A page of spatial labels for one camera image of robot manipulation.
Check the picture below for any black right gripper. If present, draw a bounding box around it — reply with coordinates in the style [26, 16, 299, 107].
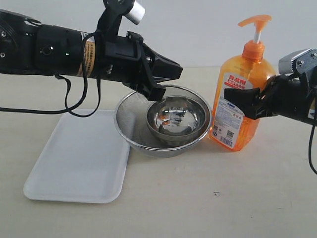
[224, 73, 317, 124]

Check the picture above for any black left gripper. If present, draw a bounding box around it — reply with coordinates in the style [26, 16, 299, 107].
[95, 31, 183, 101]

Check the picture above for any orange pump soap bottle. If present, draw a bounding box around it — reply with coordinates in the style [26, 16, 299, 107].
[209, 14, 276, 152]

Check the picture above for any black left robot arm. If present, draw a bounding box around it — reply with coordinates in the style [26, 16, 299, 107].
[0, 8, 183, 101]

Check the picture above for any small stainless steel bowl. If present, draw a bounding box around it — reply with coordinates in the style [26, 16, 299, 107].
[146, 96, 210, 147]

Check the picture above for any steel mesh strainer basket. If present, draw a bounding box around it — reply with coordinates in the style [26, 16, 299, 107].
[114, 84, 212, 158]

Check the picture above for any white rectangular plastic tray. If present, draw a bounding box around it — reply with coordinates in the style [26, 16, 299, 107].
[23, 110, 130, 204]

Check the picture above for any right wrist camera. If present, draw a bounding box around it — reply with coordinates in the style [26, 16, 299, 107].
[278, 48, 317, 92]

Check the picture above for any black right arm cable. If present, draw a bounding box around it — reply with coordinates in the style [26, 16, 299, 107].
[308, 123, 317, 176]

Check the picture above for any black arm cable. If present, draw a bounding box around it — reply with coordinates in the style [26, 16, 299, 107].
[308, 123, 317, 176]
[0, 31, 102, 118]

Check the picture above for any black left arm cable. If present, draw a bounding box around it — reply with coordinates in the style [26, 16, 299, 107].
[0, 31, 102, 118]

